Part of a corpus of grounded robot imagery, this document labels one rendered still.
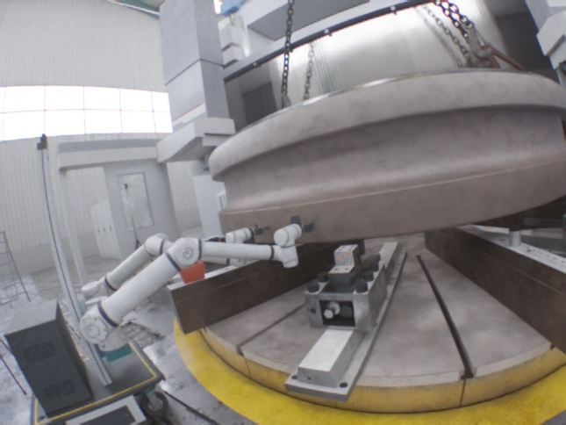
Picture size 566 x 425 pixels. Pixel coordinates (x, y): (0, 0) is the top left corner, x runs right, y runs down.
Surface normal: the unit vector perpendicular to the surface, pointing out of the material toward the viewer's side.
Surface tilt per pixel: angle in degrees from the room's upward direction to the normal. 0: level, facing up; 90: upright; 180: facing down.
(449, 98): 90
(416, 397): 90
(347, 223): 90
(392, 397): 90
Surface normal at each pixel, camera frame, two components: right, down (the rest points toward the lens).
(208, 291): 0.58, -0.04
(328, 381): -0.51, 0.17
